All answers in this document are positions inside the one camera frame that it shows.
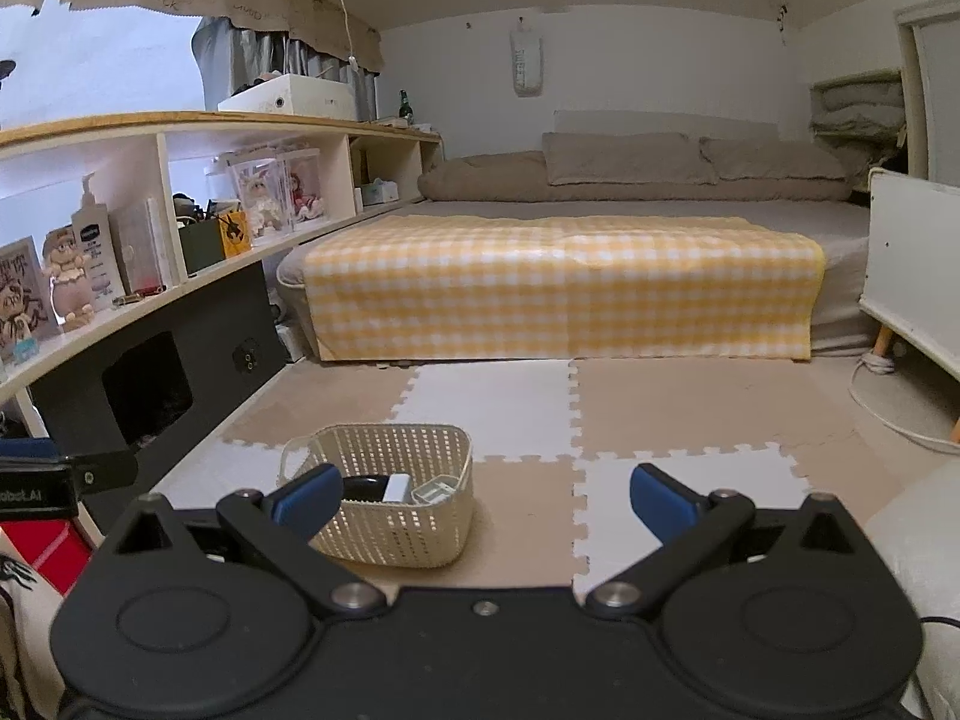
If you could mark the yellow checked blanket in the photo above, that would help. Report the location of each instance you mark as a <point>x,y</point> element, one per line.
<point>562,285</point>

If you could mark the pink knitted doll figure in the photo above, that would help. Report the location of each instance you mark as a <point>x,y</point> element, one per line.
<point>67,277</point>

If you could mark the picture card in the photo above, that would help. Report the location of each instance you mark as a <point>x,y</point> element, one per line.
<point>22,300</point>

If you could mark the white storage box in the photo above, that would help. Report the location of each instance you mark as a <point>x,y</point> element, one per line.
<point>292,97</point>

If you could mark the clear display box with doll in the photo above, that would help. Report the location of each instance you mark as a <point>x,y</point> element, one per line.
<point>304,191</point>
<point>259,199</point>

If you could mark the white hanging bag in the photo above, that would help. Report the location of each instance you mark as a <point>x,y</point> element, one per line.
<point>526,64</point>

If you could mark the red box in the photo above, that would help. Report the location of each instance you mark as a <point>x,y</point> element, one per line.
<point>45,551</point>

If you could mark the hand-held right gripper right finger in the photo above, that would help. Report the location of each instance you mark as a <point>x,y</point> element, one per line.
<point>660,506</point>

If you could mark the foam puzzle floor mat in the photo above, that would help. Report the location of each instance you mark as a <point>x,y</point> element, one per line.
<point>510,397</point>

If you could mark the cream wooden shelf unit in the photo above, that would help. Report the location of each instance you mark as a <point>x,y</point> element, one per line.
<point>341,180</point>

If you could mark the beige pillow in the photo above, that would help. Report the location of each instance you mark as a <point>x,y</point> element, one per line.
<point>622,157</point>
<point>772,161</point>

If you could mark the white lotion pump bottle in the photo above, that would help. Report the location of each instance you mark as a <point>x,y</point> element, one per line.
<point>97,247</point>

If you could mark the green glass bottle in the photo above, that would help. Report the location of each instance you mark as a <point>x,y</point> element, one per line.
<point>406,111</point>

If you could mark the tissue box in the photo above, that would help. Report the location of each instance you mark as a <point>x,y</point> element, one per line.
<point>379,191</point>

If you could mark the dark green container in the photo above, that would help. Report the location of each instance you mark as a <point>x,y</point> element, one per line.
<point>199,247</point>

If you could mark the white sliding door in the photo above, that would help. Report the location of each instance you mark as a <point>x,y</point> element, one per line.
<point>937,90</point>

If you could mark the red pen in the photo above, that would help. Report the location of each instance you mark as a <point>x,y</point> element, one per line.
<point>150,290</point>

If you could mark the beige pillows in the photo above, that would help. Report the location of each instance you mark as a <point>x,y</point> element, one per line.
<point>480,180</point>

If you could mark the folded bedding stack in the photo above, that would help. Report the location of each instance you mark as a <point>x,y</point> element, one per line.
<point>859,109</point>

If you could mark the checked notebook binder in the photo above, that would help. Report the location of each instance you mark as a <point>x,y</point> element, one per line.
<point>135,244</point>

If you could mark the grey curtain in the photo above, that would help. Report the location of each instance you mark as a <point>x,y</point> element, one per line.
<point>240,52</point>

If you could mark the yellow and black box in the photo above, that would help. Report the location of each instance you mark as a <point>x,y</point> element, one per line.
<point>234,234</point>

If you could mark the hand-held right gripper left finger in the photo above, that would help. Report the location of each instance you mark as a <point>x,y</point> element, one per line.
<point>304,502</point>

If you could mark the black wall socket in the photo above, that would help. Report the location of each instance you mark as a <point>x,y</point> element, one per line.
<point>245,358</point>

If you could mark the cream woven plastic basket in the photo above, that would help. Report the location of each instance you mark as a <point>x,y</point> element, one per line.
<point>405,532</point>

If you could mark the white charger adapter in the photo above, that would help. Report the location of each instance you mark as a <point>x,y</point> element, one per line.
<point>397,487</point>

